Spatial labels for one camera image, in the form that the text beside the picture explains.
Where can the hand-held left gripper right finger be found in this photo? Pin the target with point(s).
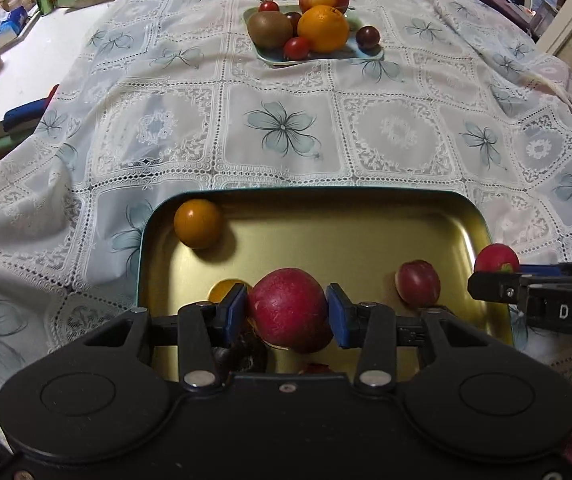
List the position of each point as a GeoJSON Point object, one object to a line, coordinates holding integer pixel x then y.
{"type": "Point", "coordinates": [338, 321]}

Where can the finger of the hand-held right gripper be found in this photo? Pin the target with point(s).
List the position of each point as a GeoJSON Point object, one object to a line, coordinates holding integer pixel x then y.
{"type": "Point", "coordinates": [498, 287]}
{"type": "Point", "coordinates": [545, 268]}

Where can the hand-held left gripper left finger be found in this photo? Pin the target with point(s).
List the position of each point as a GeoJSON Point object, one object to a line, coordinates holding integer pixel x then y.
{"type": "Point", "coordinates": [236, 311]}

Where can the orange cherry tomato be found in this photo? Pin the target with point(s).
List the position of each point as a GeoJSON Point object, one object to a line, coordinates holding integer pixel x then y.
{"type": "Point", "coordinates": [223, 290]}
{"type": "Point", "coordinates": [198, 224]}

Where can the large red radish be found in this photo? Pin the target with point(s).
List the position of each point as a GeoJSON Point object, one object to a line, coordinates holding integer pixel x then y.
{"type": "Point", "coordinates": [288, 310]}

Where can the gold metal tray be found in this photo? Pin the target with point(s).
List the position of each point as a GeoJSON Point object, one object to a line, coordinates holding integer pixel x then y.
{"type": "Point", "coordinates": [341, 240]}

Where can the white lace floral tablecloth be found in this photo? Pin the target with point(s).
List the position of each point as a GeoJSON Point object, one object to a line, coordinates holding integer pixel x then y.
{"type": "Point", "coordinates": [286, 160]}

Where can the light green plate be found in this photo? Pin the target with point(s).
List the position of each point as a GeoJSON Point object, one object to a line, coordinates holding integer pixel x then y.
{"type": "Point", "coordinates": [271, 57]}

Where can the brown kiwi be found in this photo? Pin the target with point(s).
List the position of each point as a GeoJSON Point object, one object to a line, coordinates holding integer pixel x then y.
{"type": "Point", "coordinates": [269, 30]}

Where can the green board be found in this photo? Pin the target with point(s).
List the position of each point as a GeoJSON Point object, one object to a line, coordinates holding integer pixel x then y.
{"type": "Point", "coordinates": [6, 144]}

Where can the orange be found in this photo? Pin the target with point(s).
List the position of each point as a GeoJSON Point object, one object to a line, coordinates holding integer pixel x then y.
{"type": "Point", "coordinates": [323, 29]}

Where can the red cherry tomato with stem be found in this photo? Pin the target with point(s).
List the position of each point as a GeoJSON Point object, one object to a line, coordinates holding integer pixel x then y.
{"type": "Point", "coordinates": [269, 6]}

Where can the blue tissue box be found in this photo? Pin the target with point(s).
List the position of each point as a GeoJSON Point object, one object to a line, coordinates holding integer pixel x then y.
{"type": "Point", "coordinates": [8, 27]}

